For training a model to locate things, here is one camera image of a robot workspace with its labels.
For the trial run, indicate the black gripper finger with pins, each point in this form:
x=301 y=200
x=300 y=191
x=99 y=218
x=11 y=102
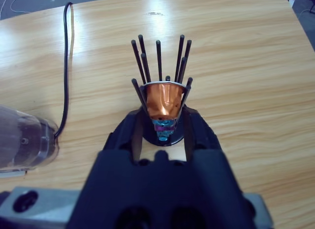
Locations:
x=123 y=135
x=201 y=135

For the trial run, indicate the orange coffee capsule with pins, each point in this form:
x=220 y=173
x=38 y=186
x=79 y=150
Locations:
x=163 y=101

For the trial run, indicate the purple coffee capsule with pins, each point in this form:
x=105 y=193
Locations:
x=163 y=127

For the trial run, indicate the black rod capsule holder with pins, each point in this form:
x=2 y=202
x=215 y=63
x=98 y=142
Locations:
x=150 y=138

